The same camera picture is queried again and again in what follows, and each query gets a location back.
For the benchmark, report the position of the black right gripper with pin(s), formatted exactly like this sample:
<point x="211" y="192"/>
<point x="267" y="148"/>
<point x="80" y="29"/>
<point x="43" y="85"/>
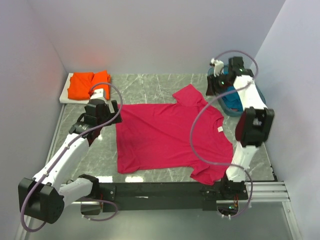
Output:
<point x="211" y="90"/>

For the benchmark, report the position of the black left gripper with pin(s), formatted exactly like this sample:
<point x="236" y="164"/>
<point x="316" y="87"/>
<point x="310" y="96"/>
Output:
<point x="112" y="115"/>

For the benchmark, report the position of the pink t shirt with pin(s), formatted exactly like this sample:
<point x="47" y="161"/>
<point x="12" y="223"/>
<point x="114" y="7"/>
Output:
<point x="159" y="136"/>

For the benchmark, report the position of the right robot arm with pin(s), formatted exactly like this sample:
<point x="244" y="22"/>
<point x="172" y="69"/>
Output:
<point x="254" y="124"/>

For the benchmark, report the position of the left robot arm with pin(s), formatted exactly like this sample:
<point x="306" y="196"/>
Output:
<point x="44" y="197"/>

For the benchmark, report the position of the blue t shirt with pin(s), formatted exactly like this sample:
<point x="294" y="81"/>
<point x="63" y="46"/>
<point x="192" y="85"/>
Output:
<point x="231" y="104"/>

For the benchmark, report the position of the orange folded t shirt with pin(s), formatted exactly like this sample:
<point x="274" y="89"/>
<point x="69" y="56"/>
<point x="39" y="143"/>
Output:
<point x="101" y="77"/>

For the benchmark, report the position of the teal plastic basket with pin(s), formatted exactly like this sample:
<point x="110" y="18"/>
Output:
<point x="210" y="71"/>

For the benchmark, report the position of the white foam pad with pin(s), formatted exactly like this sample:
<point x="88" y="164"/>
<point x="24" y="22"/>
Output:
<point x="64" y="95"/>

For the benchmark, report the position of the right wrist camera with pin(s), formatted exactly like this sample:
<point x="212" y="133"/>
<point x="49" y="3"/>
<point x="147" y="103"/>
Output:
<point x="218" y="67"/>

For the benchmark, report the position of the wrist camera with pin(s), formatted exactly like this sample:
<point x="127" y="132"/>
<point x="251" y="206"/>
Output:
<point x="98" y="94"/>
<point x="218" y="67"/>

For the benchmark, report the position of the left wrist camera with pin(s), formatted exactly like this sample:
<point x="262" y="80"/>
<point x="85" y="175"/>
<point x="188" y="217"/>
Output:
<point x="98" y="94"/>

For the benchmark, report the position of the aluminium frame rail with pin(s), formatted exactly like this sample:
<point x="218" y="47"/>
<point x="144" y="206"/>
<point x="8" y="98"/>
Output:
<point x="270" y="191"/>

